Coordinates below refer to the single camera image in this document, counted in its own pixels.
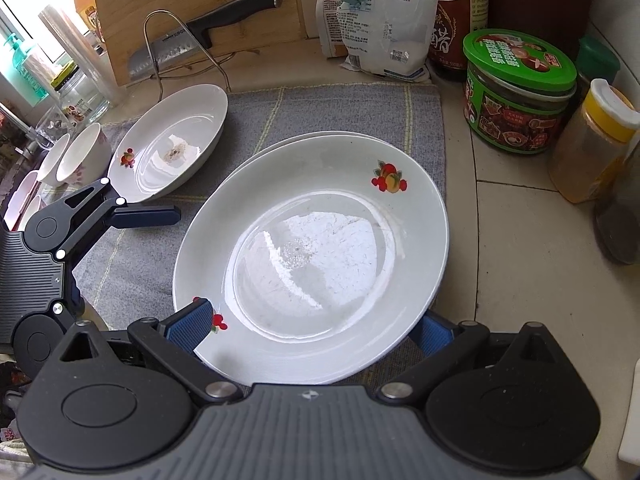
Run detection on plain white bowl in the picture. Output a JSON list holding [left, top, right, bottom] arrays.
[[36, 132, 72, 187]]

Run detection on white plate with brown stain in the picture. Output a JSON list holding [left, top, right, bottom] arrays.
[[107, 82, 229, 205]]

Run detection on glass jar with green lid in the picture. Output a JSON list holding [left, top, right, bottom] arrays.
[[52, 62, 111, 126]]

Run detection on metal wire rack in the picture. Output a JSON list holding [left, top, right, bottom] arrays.
[[142, 10, 261, 103]]

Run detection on grey checked dish cloth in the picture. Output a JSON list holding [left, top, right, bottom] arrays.
[[60, 82, 447, 386]]

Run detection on orange and white packet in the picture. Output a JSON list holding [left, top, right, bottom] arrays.
[[316, 0, 368, 58]]

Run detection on large orange cooking wine bottle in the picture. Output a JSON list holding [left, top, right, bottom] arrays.
[[72, 0, 108, 43]]

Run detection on white plastic bag blue print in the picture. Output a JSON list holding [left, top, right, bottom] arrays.
[[336, 0, 446, 83]]

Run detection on dark soy sauce bottle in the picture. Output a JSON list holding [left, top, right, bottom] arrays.
[[429, 0, 490, 83]]

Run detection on clear bottle with red cap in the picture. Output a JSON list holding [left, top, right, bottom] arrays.
[[594, 135, 640, 266]]

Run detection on small jar with green cap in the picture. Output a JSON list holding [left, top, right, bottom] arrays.
[[575, 36, 622, 103]]

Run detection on white plastic box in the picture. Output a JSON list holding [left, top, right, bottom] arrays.
[[617, 357, 640, 471]]

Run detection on bamboo cutting board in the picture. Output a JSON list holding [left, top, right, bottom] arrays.
[[89, 0, 307, 87]]

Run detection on white fruit print plate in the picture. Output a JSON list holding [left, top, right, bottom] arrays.
[[172, 132, 449, 386], [235, 130, 449, 386]]

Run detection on clear glass mug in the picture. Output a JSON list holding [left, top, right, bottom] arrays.
[[35, 110, 76, 148]]

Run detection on clear cling film roll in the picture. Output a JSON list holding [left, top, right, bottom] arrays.
[[22, 50, 63, 93], [39, 4, 126, 106]]

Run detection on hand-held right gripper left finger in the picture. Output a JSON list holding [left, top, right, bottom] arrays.
[[60, 297, 246, 408]]

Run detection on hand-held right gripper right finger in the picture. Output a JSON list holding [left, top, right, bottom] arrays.
[[375, 310, 561, 406]]

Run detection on kitchen knife with black handle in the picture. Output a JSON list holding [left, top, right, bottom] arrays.
[[127, 0, 283, 81]]

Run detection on green soap dispenser bottle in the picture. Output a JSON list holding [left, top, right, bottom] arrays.
[[0, 32, 51, 103]]

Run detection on sauce jar with green lid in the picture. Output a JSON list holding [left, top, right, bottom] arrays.
[[462, 28, 578, 156]]

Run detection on white bowl with pink flowers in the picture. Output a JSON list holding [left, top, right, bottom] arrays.
[[56, 122, 111, 184], [5, 170, 43, 231]]

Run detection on dark brown knife block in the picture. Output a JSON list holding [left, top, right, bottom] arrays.
[[487, 0, 598, 58]]

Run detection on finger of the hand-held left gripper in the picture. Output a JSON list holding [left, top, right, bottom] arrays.
[[50, 270, 86, 331], [55, 176, 182, 265]]

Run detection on spice jar with yellow lid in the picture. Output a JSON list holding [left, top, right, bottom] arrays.
[[547, 78, 640, 205]]

